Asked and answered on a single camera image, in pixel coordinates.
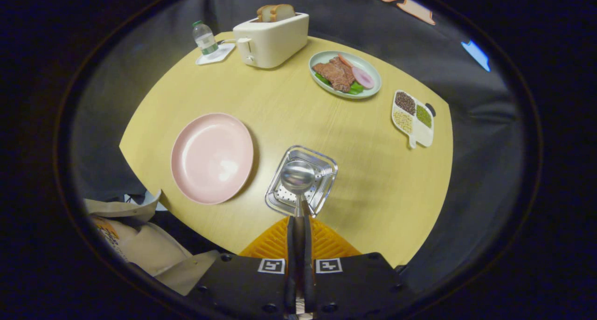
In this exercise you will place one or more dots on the white square coaster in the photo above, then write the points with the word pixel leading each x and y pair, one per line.
pixel 221 54

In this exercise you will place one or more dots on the pale green oval plate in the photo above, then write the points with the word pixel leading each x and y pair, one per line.
pixel 373 80

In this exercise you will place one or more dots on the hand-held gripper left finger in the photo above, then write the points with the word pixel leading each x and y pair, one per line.
pixel 290 264

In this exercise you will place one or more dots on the orange carrot piece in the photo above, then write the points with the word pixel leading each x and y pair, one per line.
pixel 345 60

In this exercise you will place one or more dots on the cream white toaster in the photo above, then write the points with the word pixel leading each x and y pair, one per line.
pixel 275 42

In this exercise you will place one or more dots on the pink round plate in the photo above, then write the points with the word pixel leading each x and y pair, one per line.
pixel 212 159

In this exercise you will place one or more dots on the square steel mesh basket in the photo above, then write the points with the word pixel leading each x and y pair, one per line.
pixel 324 168

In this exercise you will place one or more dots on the small clear water bottle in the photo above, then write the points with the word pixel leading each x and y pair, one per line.
pixel 205 40

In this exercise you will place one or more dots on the brown meat slices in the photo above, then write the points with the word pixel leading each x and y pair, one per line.
pixel 336 75

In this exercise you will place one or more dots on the toast bread slice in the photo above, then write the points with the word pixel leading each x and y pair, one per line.
pixel 284 12
pixel 264 13

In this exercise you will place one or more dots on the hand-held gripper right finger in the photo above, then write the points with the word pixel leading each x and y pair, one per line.
pixel 308 264

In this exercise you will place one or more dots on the green vegetable pieces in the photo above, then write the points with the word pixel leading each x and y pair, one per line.
pixel 357 88

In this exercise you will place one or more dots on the white divided dish with beans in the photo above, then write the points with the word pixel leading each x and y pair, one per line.
pixel 422 135

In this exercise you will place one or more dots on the pink ham slice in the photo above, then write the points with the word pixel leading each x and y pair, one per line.
pixel 363 77

